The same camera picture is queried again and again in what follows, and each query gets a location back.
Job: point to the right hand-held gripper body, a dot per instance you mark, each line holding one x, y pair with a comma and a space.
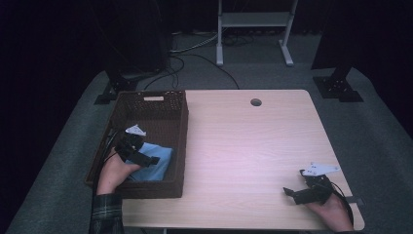
319, 191

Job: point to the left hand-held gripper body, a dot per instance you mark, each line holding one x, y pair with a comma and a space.
130, 144

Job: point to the light blue shirt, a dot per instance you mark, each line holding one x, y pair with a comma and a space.
156, 170

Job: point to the brown woven basket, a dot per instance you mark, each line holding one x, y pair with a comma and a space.
156, 120

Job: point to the person's right hand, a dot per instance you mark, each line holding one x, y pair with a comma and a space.
334, 214

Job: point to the person's left hand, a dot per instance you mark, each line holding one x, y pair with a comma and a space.
113, 175

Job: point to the grey tape strip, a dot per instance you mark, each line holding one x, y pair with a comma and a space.
354, 201

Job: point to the black stand base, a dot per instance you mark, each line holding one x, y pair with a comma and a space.
118, 85
337, 87

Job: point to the black equipment box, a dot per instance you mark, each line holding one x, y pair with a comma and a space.
139, 39

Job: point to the white metal stand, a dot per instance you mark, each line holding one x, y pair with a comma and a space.
255, 19

